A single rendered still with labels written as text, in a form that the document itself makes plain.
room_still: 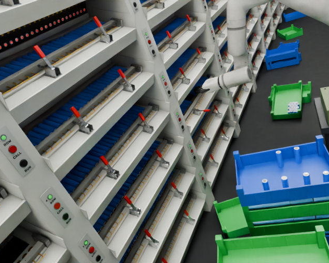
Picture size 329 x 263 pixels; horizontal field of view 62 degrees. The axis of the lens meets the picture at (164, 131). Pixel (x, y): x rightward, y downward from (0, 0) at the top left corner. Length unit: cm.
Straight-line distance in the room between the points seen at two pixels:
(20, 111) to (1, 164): 13
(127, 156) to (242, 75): 76
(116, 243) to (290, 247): 56
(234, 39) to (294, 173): 72
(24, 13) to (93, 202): 56
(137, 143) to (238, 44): 71
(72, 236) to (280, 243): 61
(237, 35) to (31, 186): 111
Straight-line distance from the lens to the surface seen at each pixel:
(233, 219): 156
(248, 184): 102
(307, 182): 95
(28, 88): 80
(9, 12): 80
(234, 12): 141
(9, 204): 77
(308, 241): 95
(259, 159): 109
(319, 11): 147
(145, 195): 113
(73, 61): 90
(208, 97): 169
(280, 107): 229
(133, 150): 106
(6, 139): 72
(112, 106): 98
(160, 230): 125
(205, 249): 150
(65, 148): 85
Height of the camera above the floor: 119
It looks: 28 degrees down
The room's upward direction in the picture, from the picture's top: 23 degrees counter-clockwise
